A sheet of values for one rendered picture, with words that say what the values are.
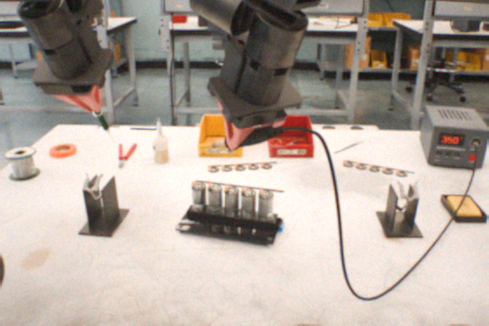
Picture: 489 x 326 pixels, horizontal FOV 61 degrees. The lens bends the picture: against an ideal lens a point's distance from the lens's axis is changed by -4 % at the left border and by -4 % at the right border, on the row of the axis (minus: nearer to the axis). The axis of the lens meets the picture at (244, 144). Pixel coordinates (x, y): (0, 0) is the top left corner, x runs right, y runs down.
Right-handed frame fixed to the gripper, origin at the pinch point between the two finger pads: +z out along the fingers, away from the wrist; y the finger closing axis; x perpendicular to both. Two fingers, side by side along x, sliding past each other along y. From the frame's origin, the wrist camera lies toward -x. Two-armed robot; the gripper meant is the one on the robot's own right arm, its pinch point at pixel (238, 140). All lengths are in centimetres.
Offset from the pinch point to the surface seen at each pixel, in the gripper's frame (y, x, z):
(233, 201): -2.4, 0.8, 14.5
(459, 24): -253, -110, 75
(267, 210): -6.3, 4.7, 13.3
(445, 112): -59, -3, 11
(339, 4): -171, -147, 80
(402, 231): -24.7, 17.0, 10.9
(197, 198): 1.9, -2.7, 16.7
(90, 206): 17.7, -9.0, 20.9
